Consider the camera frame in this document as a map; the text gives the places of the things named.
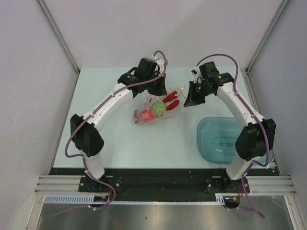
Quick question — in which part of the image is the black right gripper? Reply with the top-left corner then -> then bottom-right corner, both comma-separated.
185,80 -> 213,107

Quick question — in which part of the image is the clear zip top bag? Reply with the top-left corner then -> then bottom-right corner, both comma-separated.
134,87 -> 187,124

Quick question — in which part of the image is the green fake food ball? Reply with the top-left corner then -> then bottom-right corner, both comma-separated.
151,101 -> 166,117

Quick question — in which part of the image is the red fake food ball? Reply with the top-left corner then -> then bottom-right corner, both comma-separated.
139,109 -> 155,123

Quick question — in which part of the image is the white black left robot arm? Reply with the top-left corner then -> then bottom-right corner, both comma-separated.
64,68 -> 166,192

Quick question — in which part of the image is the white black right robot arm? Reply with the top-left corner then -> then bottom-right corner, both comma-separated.
184,70 -> 276,193

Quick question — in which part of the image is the teal translucent plastic container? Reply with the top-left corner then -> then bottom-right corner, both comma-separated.
197,117 -> 276,166

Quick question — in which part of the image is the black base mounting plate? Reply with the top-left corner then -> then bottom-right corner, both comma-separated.
47,167 -> 281,195

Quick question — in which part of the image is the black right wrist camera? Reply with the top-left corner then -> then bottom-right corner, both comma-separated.
191,61 -> 220,80

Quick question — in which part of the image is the right aluminium corner post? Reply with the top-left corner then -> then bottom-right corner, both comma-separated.
247,0 -> 292,70

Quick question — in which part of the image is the aluminium corner post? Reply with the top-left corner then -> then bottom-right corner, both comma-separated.
247,0 -> 292,70
35,0 -> 80,74

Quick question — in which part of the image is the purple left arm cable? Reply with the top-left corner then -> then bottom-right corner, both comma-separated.
47,50 -> 168,216

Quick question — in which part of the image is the left aluminium corner post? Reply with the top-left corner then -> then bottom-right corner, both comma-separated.
35,0 -> 80,74

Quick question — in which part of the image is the aluminium front frame rail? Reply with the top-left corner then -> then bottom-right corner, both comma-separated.
35,175 -> 296,196

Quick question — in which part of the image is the white slotted cable duct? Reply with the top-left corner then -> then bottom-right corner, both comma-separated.
45,195 -> 109,204

